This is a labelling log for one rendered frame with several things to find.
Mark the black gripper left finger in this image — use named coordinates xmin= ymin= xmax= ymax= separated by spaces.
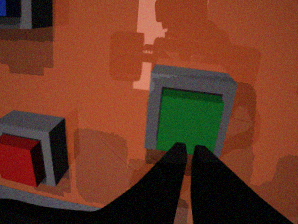
xmin=0 ymin=143 xmax=188 ymax=224

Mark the red button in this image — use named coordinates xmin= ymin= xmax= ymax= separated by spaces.
xmin=0 ymin=111 xmax=69 ymax=188

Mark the green button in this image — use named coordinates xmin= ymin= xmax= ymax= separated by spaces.
xmin=144 ymin=64 xmax=238 ymax=157

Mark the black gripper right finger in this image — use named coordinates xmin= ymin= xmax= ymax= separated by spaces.
xmin=190 ymin=145 xmax=294 ymax=224

